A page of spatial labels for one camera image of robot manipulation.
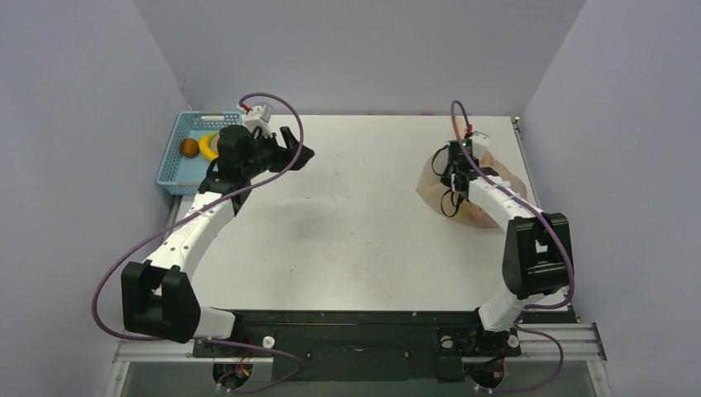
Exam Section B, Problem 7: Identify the aluminium frame rail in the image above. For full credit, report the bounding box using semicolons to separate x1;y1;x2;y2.
114;323;605;363

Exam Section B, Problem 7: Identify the yellow banana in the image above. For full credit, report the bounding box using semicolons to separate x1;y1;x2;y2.
198;132;219;162

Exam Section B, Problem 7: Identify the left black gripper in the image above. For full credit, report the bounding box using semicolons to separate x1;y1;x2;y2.
242;127;313;179

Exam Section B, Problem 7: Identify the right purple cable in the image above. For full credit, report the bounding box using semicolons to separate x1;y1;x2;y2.
450;100;576;395

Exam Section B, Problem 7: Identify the translucent orange plastic bag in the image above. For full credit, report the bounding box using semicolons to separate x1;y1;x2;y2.
416;121;535;230

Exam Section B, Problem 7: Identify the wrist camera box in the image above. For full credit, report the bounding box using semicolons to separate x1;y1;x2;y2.
241;103;273;136
465;131;490;160

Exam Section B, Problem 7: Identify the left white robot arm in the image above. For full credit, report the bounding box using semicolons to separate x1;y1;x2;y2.
121;125;315;356

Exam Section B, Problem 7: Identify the brown kiwi fruit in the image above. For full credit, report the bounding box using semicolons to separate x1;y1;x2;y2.
179;138;200;158

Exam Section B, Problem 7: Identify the blue plastic basket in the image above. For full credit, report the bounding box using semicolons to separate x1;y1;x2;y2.
155;111;242;196

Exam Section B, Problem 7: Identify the purple cable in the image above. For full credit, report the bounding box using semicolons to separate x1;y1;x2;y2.
91;92;306;395
450;100;576;395

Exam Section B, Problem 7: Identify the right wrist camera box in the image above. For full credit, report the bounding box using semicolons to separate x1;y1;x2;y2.
465;131;490;160

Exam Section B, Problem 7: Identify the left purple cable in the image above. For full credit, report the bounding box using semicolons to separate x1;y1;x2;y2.
91;92;306;395

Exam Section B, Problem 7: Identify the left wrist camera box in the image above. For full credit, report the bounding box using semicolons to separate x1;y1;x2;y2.
241;103;273;136

